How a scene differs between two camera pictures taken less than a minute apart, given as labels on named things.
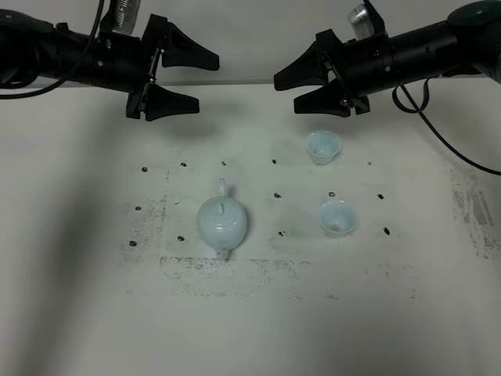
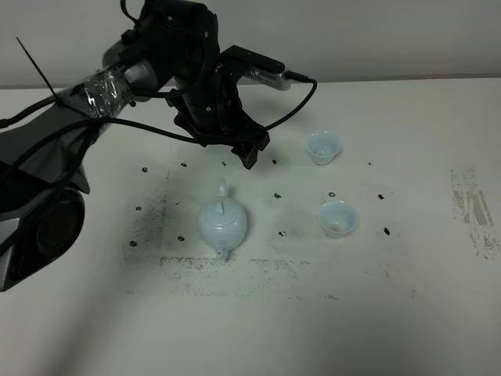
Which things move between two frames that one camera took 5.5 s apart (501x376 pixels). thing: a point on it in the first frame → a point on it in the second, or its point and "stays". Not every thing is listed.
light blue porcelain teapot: x=221 y=222 stays
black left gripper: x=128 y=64 → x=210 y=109
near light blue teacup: x=337 y=218 stays
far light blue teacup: x=322 y=146 stays
